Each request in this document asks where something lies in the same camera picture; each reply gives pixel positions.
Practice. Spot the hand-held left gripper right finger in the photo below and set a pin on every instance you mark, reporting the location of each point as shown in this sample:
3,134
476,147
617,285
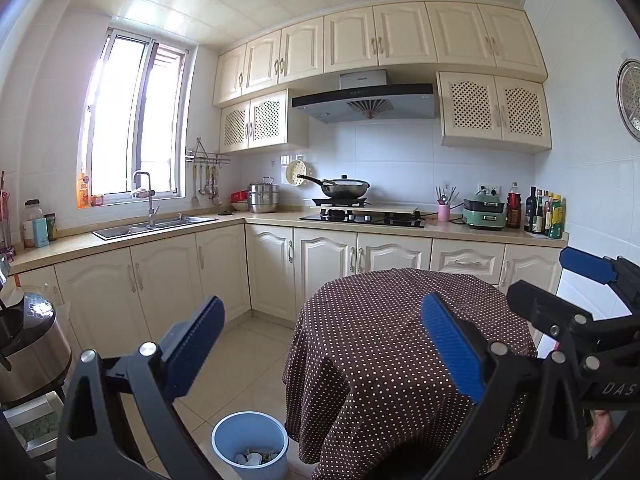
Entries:
450,350

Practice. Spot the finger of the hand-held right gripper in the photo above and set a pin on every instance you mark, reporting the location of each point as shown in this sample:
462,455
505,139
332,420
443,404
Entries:
585,264
545,310

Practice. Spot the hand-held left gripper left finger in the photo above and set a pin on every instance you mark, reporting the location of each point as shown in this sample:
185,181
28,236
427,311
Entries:
195,345

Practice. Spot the blue plastic bin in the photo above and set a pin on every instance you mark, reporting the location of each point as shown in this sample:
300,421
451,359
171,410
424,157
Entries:
225,455

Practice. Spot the white paper cup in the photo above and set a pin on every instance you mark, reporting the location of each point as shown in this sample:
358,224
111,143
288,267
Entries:
250,458

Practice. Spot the person's right hand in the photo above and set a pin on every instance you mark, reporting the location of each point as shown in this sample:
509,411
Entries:
600,430

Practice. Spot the soy sauce bottle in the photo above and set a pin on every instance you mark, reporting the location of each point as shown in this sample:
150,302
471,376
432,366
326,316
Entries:
538,215

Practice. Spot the brown polka dot tablecloth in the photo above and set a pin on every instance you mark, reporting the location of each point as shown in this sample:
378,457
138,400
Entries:
380,350

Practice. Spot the cream base cabinets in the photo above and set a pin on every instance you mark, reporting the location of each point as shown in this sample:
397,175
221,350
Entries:
160,280

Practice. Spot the dark glass bottle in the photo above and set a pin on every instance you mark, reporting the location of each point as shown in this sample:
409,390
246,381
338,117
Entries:
529,212

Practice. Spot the green electric cooker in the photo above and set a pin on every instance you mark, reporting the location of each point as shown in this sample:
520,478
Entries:
482,215

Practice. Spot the stainless steel sink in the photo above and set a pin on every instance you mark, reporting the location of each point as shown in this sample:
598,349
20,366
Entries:
150,227

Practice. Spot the white bowl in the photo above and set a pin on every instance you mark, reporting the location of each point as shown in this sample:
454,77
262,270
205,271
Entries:
240,206

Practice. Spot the beige countertop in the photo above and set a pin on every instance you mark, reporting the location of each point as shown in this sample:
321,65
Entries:
270,218

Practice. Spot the chrome faucet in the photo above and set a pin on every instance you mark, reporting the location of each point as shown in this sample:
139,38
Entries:
150,205

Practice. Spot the hanging spatula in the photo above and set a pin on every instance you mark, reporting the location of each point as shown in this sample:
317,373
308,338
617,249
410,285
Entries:
196,190

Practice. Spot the red bowl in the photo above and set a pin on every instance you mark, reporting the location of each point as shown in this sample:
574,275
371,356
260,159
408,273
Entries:
239,196

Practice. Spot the hanging strainer ladle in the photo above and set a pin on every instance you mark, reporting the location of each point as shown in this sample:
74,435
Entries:
215,187

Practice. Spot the black gas hob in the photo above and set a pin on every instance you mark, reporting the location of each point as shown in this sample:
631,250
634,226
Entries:
360,219

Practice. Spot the stainless electric pressure cooker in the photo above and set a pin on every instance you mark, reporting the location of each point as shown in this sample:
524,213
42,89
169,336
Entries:
35,355

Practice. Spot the stainless steamer pot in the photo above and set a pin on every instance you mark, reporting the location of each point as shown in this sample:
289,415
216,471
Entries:
263,197

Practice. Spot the round metal steamer tray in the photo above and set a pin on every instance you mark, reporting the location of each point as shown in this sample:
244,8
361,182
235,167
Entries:
630,100

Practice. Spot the white metal rack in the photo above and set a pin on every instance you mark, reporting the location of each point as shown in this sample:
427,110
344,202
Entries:
35,425

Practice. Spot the large lattice door cabinet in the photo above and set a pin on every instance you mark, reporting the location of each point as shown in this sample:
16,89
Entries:
492,110

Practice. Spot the black wok stand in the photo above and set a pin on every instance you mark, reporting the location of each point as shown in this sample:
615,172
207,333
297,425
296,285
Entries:
340,202

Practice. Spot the teal box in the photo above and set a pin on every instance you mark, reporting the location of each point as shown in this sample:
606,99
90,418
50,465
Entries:
41,232

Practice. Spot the orange packet on windowsill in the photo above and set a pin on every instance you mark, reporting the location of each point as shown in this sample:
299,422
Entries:
83,190

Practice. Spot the black wok with lid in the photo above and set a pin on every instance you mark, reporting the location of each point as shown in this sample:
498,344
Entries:
345,189

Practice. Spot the cream dotted colander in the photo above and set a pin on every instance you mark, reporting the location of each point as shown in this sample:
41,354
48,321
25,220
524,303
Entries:
296,171

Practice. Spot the small lattice door cabinet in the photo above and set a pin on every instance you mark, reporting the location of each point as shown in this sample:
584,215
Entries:
260,122

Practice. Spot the kitchen window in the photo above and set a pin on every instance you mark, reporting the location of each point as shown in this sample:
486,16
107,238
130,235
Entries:
135,120

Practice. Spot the grey range hood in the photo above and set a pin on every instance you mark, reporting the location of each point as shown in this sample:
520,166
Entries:
365,102

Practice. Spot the wall power socket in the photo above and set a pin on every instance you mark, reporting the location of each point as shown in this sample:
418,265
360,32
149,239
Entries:
490,189

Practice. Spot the wall utensil rack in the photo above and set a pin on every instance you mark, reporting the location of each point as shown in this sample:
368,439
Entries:
207,157

